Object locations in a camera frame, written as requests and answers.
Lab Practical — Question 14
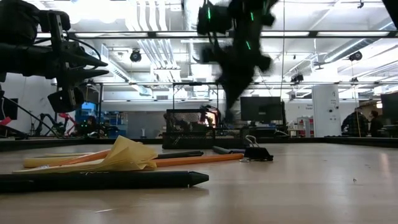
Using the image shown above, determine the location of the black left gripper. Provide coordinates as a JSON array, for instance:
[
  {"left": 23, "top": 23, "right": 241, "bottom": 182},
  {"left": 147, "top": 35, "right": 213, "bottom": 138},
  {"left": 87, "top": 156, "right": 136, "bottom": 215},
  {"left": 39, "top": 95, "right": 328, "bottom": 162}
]
[{"left": 39, "top": 11, "right": 110, "bottom": 108}]

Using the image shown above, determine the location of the white pillar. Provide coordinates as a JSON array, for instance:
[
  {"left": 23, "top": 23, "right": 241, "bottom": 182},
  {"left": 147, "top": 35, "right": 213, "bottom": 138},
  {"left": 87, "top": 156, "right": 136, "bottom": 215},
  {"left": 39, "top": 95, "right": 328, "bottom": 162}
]
[{"left": 312, "top": 84, "right": 342, "bottom": 138}]

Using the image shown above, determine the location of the black marker with white print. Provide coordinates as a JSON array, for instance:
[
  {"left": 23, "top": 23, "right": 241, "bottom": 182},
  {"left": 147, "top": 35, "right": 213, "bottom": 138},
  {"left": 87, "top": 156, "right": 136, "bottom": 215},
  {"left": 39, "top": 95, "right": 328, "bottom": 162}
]
[{"left": 0, "top": 170, "right": 210, "bottom": 194}]

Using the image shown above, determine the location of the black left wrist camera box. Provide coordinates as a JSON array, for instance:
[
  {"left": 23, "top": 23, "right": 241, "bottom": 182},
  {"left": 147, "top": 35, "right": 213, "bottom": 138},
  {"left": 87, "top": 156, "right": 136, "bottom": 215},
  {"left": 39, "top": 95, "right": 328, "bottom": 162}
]
[{"left": 47, "top": 86, "right": 85, "bottom": 113}]

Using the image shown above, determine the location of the orange pencil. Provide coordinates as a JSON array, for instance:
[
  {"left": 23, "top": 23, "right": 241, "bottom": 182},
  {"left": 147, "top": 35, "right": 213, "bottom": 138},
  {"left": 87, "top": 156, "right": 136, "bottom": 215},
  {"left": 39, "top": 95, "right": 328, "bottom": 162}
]
[
  {"left": 46, "top": 149, "right": 112, "bottom": 167},
  {"left": 154, "top": 153, "right": 244, "bottom": 168}
]

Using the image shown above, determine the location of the yellow sticky note pad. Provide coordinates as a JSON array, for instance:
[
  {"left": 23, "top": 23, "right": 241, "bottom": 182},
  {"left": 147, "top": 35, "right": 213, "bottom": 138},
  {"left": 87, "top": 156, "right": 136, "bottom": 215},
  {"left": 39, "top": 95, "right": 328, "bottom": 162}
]
[{"left": 12, "top": 135, "right": 159, "bottom": 174}]

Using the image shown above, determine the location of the blue lit screen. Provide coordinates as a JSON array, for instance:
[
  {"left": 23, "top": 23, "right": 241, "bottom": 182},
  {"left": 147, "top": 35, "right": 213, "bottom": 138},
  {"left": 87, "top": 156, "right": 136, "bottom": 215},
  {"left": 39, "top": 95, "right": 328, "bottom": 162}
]
[{"left": 81, "top": 101, "right": 98, "bottom": 119}]

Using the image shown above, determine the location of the black pen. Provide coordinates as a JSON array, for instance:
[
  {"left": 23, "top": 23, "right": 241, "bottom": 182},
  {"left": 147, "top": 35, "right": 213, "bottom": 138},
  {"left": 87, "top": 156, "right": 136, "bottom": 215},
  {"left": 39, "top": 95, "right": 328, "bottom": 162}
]
[{"left": 156, "top": 150, "right": 205, "bottom": 160}]

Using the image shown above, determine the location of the black hanging ceiling camera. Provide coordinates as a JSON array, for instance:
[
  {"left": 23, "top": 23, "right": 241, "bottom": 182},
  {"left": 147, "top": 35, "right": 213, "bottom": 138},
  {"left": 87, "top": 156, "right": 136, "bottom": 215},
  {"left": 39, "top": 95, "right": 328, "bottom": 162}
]
[
  {"left": 129, "top": 49, "right": 142, "bottom": 63},
  {"left": 348, "top": 50, "right": 363, "bottom": 62}
]

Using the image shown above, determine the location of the dark grey pen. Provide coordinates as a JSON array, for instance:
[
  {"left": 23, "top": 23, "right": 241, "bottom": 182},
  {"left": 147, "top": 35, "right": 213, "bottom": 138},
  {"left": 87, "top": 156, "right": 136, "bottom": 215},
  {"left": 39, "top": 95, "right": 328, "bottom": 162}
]
[{"left": 212, "top": 145, "right": 247, "bottom": 156}]

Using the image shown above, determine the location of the person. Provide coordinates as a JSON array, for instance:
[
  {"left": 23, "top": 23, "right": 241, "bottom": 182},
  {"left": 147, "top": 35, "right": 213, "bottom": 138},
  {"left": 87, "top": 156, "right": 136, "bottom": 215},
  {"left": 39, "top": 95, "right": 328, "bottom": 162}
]
[
  {"left": 369, "top": 110, "right": 385, "bottom": 138},
  {"left": 341, "top": 107, "right": 369, "bottom": 138}
]

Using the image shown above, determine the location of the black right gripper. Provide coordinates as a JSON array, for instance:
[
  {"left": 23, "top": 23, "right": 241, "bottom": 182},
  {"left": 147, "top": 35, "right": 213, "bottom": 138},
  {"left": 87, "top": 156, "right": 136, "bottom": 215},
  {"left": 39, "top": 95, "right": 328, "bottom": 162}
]
[{"left": 201, "top": 39, "right": 274, "bottom": 123}]

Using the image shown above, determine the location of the black overhead frame bar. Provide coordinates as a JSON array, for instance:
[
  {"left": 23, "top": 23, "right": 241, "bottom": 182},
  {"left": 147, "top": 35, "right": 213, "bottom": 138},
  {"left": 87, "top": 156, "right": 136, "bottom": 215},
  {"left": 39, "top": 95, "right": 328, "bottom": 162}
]
[{"left": 36, "top": 30, "right": 398, "bottom": 39}]

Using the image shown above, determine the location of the black mesh desk organizer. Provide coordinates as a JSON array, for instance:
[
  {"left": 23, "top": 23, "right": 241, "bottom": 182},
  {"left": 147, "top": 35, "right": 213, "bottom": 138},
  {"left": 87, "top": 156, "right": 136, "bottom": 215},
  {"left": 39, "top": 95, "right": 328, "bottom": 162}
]
[{"left": 162, "top": 108, "right": 245, "bottom": 150}]

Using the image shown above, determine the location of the black binder clip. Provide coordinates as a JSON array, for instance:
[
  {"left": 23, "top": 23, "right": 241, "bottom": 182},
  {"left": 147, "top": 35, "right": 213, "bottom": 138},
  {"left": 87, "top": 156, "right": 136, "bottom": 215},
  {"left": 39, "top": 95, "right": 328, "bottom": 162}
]
[{"left": 239, "top": 134, "right": 275, "bottom": 163}]

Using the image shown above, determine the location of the black computer monitor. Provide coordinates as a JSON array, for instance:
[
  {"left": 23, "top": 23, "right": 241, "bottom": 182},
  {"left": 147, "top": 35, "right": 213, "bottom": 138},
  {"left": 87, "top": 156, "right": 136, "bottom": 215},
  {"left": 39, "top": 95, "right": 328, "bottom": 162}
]
[
  {"left": 240, "top": 96, "right": 285, "bottom": 123},
  {"left": 380, "top": 92, "right": 398, "bottom": 126}
]

